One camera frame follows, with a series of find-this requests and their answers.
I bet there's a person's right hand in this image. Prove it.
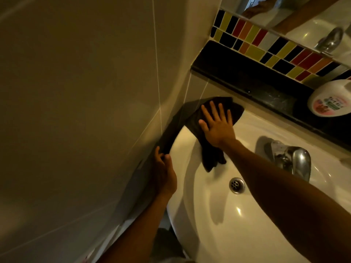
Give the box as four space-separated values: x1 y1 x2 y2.
199 101 236 148

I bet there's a person's left hand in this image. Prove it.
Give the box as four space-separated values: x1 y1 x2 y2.
152 146 178 199

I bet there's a dark cleaning cloth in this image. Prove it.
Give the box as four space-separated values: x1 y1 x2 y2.
184 96 245 173

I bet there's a person's right forearm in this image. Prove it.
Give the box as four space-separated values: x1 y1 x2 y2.
221 138 351 263

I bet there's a person's left forearm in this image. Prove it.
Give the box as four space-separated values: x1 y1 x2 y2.
97 189 176 263

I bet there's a black stone ledge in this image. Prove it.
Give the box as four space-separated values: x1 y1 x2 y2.
190 40 351 151

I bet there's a metal sink drain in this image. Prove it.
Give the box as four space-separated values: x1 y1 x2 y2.
229 177 246 194

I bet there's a chrome faucet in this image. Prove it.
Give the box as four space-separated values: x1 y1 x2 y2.
270 140 312 183

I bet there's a white ceramic sink basin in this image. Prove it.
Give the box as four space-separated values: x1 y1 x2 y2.
166 106 351 263

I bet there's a white bottle with pink label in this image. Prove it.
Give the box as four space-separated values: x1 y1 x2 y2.
307 79 351 118

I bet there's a wall mirror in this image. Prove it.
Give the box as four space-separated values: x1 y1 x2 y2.
220 0 351 67

